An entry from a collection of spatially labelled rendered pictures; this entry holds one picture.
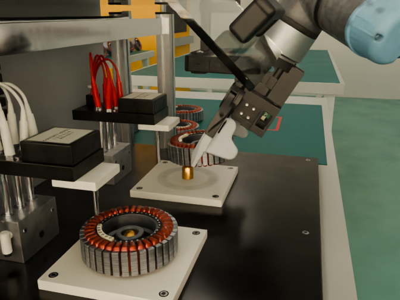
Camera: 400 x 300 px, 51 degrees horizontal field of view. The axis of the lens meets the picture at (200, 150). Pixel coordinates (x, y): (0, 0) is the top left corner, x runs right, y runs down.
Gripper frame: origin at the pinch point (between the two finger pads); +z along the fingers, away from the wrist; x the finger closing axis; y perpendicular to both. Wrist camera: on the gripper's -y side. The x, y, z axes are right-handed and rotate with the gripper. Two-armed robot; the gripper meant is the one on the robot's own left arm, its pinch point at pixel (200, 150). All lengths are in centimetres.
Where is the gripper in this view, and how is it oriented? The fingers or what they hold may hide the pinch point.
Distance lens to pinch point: 69.7
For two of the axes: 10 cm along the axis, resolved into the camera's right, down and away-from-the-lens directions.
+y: 8.4, 5.4, -0.5
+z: -4.8, 7.8, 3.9
